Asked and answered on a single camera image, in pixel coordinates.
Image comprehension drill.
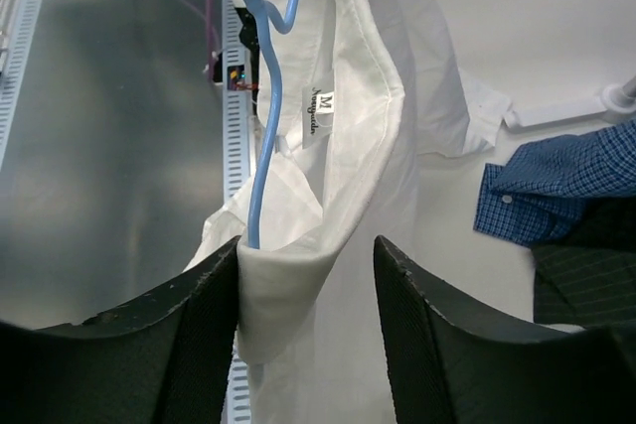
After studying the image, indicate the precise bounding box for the grey slotted cable duct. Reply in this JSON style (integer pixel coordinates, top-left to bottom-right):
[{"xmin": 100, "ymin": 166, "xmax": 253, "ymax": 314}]
[{"xmin": 221, "ymin": 0, "xmax": 253, "ymax": 423}]

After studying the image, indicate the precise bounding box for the metal clothes rack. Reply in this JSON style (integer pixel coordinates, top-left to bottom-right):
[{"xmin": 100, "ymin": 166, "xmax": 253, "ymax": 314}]
[{"xmin": 504, "ymin": 77, "xmax": 635, "ymax": 132}]

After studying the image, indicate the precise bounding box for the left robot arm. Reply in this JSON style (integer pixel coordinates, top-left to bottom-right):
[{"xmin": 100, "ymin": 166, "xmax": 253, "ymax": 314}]
[{"xmin": 236, "ymin": 8, "xmax": 260, "ymax": 89}]

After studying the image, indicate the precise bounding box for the blue wire hanger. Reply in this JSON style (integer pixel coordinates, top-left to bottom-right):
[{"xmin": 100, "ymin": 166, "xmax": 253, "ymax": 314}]
[{"xmin": 242, "ymin": 0, "xmax": 299, "ymax": 249}]

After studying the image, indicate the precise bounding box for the blue checked shirt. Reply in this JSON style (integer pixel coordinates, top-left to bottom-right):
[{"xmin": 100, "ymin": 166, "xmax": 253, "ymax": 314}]
[{"xmin": 473, "ymin": 120, "xmax": 635, "ymax": 246}]

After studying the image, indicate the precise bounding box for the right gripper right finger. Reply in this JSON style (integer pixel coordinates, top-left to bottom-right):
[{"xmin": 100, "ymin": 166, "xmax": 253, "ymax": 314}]
[{"xmin": 374, "ymin": 237, "xmax": 635, "ymax": 423}]

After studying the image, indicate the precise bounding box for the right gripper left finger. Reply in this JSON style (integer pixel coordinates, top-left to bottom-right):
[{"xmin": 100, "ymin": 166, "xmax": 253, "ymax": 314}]
[{"xmin": 1, "ymin": 239, "xmax": 239, "ymax": 423}]

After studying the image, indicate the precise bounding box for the white shirt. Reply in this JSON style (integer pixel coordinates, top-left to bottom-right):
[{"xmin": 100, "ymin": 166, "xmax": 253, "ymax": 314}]
[{"xmin": 193, "ymin": 0, "xmax": 510, "ymax": 423}]

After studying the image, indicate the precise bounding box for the black shirt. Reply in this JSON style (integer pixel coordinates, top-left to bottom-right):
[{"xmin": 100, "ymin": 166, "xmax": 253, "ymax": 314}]
[{"xmin": 531, "ymin": 198, "xmax": 635, "ymax": 328}]

